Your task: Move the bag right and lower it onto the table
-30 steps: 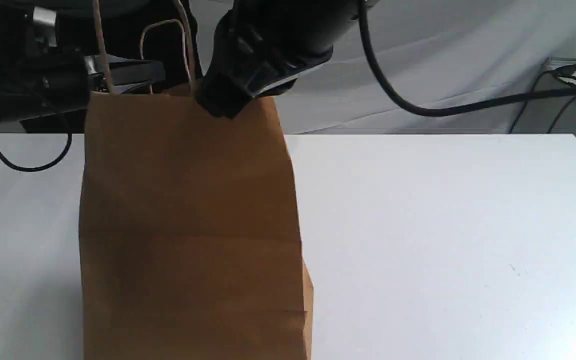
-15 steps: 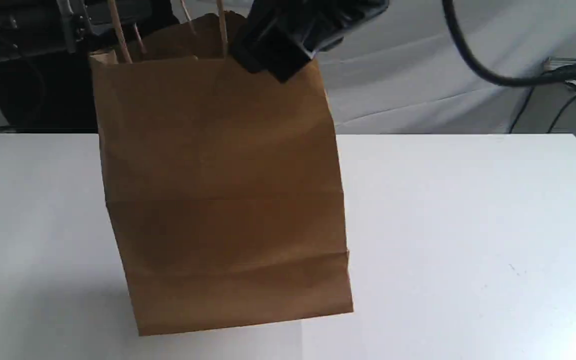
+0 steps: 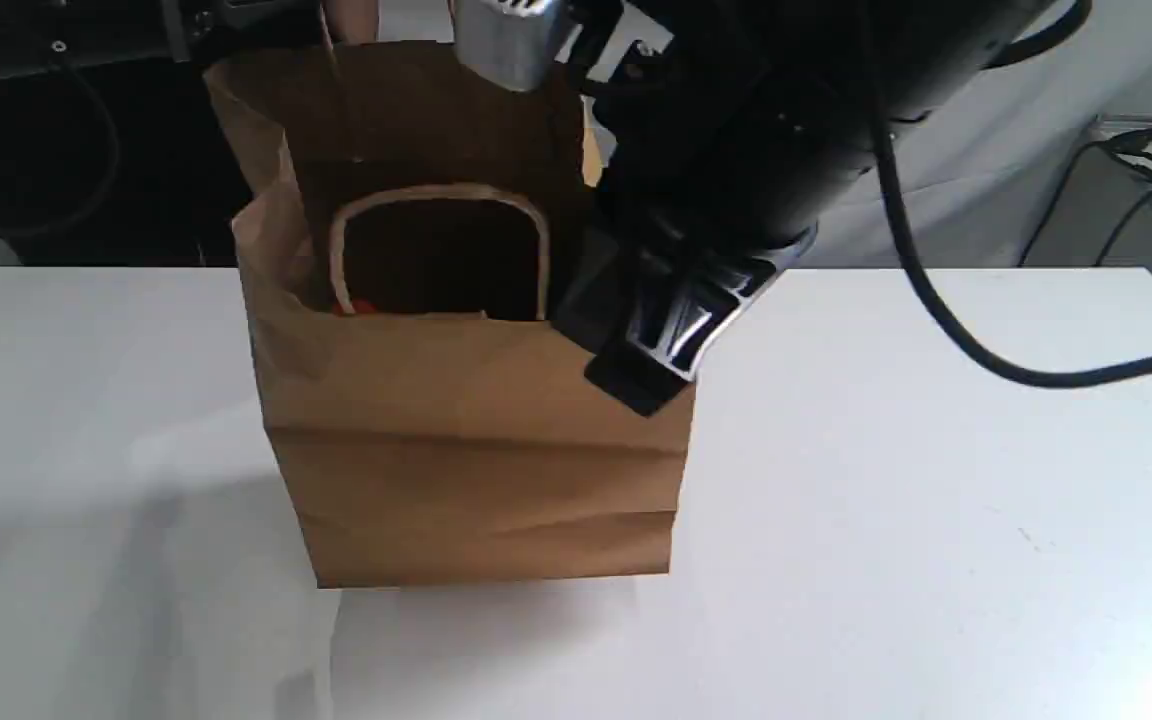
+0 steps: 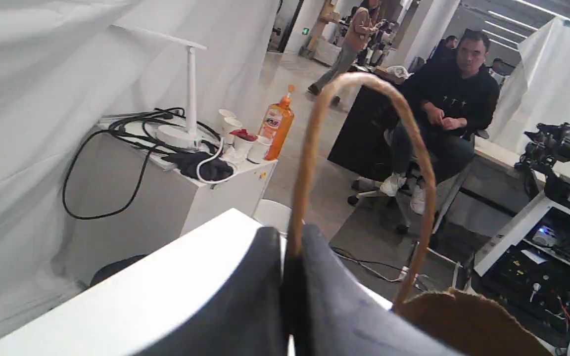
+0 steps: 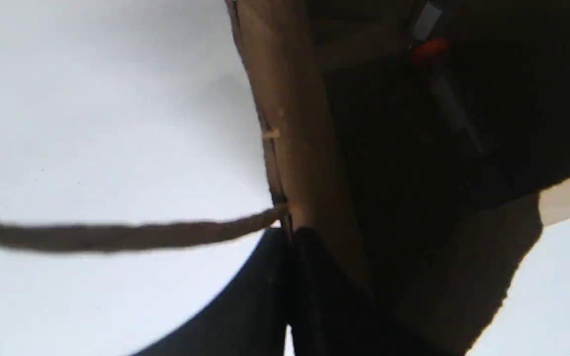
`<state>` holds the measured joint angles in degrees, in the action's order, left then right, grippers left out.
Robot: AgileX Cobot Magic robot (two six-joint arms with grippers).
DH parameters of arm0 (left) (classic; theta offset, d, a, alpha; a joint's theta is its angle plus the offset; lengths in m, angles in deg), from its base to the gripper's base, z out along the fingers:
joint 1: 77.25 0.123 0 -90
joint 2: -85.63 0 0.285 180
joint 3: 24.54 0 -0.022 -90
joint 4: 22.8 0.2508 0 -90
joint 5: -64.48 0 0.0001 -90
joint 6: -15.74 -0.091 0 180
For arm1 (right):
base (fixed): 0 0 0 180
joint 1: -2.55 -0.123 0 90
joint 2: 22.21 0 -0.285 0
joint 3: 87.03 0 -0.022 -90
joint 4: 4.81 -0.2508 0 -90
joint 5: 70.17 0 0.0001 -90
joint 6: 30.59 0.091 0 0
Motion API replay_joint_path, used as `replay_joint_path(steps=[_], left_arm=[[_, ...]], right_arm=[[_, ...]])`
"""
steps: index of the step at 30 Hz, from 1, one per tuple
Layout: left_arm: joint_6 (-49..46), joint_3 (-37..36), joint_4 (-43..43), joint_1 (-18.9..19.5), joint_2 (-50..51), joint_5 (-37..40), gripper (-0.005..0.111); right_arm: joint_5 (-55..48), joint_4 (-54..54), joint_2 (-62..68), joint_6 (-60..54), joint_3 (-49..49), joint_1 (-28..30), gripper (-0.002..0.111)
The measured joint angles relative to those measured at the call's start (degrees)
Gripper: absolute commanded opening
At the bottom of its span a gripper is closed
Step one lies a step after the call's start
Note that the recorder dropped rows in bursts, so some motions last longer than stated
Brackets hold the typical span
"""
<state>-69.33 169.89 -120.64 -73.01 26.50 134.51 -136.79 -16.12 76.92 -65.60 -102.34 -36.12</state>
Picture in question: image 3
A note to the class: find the clear tube orange cap front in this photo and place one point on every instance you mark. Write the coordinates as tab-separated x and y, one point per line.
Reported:
356	307

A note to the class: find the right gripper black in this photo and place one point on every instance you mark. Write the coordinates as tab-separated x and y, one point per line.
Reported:
729	142

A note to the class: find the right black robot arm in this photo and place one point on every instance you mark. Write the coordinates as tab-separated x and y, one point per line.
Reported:
963	39

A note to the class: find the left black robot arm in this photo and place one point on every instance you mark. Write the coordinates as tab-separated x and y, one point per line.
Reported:
36	35

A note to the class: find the brown paper bag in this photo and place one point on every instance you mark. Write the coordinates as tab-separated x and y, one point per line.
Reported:
453	437

